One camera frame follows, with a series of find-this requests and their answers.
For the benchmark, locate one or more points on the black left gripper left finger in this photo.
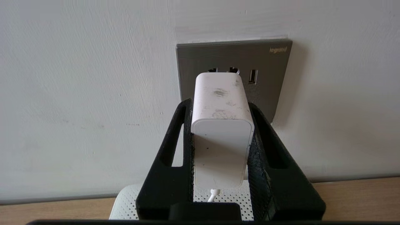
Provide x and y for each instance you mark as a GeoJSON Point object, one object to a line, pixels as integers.
{"type": "Point", "coordinates": [162, 187]}

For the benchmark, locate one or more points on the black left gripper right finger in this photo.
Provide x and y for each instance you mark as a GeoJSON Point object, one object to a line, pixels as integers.
{"type": "Point", "coordinates": [287, 193]}

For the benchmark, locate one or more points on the white power adapter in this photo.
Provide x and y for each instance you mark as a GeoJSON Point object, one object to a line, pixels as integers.
{"type": "Point", "coordinates": [222, 140]}

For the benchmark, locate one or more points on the white router body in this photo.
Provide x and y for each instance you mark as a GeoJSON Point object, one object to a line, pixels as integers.
{"type": "Point", "coordinates": [125, 206]}

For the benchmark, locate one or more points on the grey wall socket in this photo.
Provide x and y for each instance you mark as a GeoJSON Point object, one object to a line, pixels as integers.
{"type": "Point", "coordinates": [218, 56]}

